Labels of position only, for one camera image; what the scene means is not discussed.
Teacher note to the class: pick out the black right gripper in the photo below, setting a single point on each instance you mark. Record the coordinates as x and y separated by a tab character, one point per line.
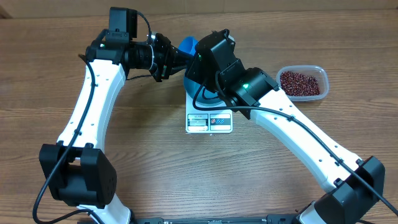
196	73

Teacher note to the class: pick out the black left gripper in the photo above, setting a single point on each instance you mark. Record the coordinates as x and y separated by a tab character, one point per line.
170	56

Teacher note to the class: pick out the blue plastic measuring scoop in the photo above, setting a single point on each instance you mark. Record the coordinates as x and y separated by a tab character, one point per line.
188	44

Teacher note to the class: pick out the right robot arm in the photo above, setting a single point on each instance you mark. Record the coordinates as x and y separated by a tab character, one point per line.
352	185

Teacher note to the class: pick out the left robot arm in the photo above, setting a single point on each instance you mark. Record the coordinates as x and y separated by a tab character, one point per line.
76	169

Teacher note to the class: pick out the blue metal bowl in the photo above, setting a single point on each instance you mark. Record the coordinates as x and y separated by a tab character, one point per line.
199	98

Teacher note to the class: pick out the white digital kitchen scale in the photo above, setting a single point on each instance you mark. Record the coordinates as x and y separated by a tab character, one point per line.
207	122

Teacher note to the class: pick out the red adzuki beans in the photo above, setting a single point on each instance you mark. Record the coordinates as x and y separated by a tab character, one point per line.
298	84

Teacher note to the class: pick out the clear plastic container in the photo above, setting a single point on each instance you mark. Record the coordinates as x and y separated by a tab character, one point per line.
310	70

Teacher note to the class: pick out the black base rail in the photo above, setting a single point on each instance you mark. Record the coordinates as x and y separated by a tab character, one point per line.
269	219

